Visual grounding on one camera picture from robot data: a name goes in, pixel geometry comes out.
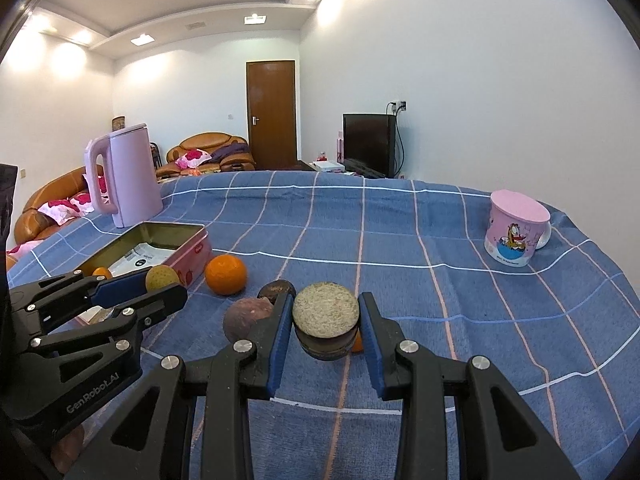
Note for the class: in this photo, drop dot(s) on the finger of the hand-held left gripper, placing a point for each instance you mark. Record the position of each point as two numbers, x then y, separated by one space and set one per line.
125 287
160 302

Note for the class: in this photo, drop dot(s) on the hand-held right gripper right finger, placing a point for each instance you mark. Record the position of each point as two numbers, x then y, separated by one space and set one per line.
374 355

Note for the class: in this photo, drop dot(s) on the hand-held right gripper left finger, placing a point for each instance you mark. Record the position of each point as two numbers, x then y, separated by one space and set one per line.
281 350

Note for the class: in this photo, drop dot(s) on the yellow green round fruit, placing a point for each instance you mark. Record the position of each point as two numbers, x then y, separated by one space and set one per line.
162 276

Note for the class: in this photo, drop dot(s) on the reddish brown stemmed fruit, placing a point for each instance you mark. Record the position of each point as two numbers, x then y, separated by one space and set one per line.
245 317

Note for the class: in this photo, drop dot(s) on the pink tin box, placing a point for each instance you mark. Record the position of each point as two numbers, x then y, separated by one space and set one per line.
192 255

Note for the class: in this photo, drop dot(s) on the round sesame cake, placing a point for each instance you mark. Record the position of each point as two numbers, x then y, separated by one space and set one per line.
325 312

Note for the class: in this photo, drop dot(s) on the dark wrinkled passion fruit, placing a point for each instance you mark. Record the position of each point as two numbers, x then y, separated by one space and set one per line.
274 290

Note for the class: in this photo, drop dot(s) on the person's left hand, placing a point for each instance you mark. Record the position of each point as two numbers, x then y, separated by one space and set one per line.
67 447

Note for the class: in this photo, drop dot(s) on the pink floral pillow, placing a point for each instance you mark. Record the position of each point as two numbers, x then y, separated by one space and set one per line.
55 208
82 202
20 251
195 158

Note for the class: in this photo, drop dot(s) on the long brown leather sofa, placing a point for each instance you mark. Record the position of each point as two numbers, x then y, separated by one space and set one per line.
40 225

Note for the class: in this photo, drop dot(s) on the pink electric kettle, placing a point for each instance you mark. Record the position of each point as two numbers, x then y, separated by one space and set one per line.
132 175

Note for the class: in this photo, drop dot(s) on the brown leather armchair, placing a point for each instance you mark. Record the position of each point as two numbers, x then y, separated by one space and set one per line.
10 262

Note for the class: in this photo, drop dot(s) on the blue checkered tablecloth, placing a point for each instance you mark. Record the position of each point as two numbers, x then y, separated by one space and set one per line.
375 230

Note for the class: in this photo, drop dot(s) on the stacked dark chairs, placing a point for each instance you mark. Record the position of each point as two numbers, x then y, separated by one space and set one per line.
156 155

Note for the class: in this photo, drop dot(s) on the purple blanket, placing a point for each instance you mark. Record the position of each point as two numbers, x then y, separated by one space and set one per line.
230 151

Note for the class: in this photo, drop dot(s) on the carved brown leather sofa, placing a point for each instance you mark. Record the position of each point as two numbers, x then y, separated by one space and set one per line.
210 142

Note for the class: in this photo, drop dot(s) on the pink cartoon mug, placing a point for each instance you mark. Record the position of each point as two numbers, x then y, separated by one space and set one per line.
510 245

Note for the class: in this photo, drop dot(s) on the television stand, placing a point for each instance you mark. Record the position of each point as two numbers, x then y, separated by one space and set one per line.
360 174

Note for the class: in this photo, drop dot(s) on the white flat box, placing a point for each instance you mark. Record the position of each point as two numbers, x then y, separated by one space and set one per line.
327 165

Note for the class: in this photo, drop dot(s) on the pink mug lid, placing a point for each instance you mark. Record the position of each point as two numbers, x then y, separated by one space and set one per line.
520 205

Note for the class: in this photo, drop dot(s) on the black television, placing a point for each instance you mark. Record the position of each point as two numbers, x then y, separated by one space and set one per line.
367 145

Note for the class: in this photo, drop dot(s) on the brown wooden door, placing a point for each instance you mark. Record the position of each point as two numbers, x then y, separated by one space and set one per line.
272 115

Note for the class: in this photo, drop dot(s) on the square ceiling downlight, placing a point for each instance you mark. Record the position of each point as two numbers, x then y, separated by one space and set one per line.
141 39
255 19

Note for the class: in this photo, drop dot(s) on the ceiling air vent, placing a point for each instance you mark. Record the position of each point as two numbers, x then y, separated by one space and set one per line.
196 25

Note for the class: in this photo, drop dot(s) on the framed wall ornament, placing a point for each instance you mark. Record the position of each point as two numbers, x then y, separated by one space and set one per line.
118 124

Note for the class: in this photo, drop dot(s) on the white wall socket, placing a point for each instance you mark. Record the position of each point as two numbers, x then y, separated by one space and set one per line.
399 106

